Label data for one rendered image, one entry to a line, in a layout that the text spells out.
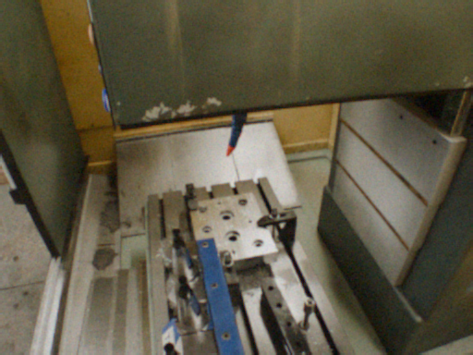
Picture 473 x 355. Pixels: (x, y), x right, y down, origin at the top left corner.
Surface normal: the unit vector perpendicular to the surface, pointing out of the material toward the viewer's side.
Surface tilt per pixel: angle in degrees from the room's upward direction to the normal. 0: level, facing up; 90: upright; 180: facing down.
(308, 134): 90
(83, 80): 90
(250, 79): 90
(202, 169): 24
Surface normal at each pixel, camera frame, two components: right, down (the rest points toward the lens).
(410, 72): 0.22, 0.57
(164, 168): 0.09, -0.51
